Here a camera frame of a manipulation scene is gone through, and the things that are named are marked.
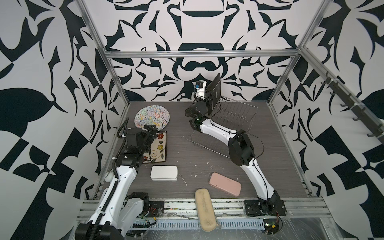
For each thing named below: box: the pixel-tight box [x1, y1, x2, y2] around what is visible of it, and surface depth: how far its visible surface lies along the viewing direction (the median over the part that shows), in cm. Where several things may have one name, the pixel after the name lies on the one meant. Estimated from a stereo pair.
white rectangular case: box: [150, 165, 179, 182], surface depth 84 cm
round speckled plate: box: [134, 104, 170, 132], surface depth 113 cm
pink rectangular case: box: [209, 172, 242, 197], surface depth 82 cm
